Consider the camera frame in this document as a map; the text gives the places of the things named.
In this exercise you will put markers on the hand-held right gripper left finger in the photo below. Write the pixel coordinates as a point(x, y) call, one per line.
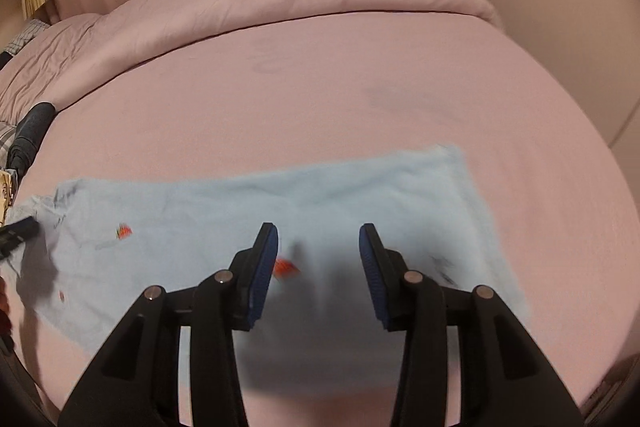
point(264, 257)

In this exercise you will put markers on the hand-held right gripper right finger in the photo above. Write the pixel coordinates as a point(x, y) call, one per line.
point(371, 262)

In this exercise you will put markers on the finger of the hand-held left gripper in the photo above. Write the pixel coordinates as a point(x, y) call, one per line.
point(17, 234)

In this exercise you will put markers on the light blue pants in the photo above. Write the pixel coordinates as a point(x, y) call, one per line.
point(200, 217)

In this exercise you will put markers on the cream patterned cloth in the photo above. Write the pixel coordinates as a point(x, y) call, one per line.
point(7, 194)

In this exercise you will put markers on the large plaid pillow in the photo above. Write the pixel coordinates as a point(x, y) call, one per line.
point(6, 142)

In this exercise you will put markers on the folded dark blue jeans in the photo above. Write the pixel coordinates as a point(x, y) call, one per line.
point(32, 127)

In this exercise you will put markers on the small plaid pillow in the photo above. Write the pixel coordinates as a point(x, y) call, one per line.
point(22, 37)

